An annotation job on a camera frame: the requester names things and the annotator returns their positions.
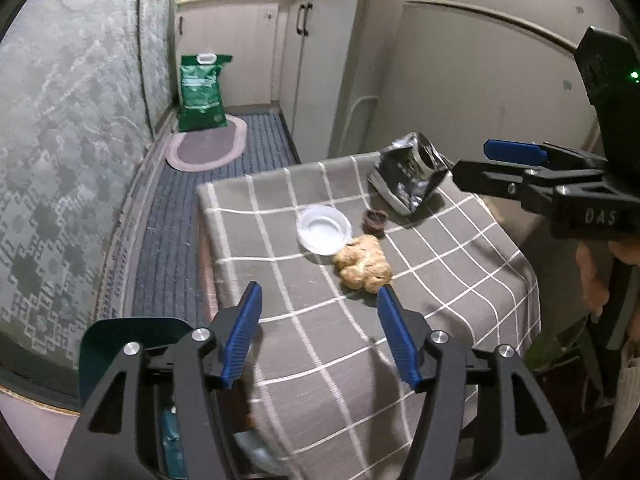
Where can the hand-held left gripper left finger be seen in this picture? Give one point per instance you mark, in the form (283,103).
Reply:
(242,330)

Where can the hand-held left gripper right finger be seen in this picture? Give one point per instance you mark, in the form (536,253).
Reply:
(400,340)

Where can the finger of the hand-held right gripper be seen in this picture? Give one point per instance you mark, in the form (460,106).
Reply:
(515,150)
(490,175)

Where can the black foil snack bag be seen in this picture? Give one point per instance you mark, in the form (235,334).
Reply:
(407,180)

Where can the ginger root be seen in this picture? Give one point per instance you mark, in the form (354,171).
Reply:
(362,265)

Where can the person's right hand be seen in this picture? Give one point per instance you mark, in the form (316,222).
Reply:
(592,275)

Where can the grey checked tablecloth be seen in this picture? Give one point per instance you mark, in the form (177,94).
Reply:
(350,385)

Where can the white refrigerator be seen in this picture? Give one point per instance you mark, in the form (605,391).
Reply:
(475,85)

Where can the blue grey floor mat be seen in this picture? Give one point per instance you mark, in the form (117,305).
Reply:
(170,240)

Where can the small brown cup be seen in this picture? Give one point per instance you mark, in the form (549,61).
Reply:
(374,220)

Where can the white plastic bowl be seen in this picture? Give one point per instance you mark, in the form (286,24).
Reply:
(322,227)

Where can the oval purple rug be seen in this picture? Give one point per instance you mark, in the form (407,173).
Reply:
(207,147)

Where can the tall white cabinet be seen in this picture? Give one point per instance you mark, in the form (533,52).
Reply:
(330,60)

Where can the green rice bag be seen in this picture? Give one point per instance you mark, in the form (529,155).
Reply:
(200,90)

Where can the patterned glass sliding door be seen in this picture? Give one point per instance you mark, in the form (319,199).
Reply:
(65,160)
(157,35)

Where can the low white kitchen cabinet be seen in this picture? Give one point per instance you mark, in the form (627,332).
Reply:
(225,50)

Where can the white metal tube frame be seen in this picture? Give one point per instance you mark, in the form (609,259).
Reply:
(357,120)

